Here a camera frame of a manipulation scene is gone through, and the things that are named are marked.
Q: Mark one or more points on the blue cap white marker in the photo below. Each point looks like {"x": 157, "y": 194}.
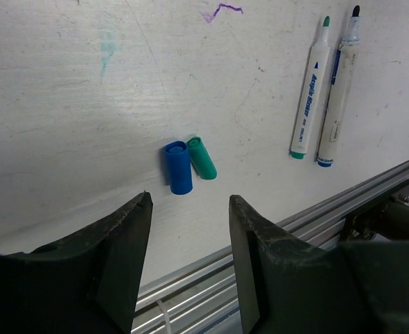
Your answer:
{"x": 344, "y": 66}

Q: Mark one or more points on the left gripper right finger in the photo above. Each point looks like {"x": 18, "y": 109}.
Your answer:
{"x": 284, "y": 285}

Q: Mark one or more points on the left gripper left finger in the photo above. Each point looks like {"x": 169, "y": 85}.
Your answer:
{"x": 89, "y": 280}

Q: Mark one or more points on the green acrylic marker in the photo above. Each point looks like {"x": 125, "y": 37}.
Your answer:
{"x": 315, "y": 72}

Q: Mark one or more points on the aluminium frame rail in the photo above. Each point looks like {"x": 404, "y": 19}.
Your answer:
{"x": 341, "y": 266}

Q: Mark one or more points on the green marker cap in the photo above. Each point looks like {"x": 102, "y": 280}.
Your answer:
{"x": 200, "y": 159}

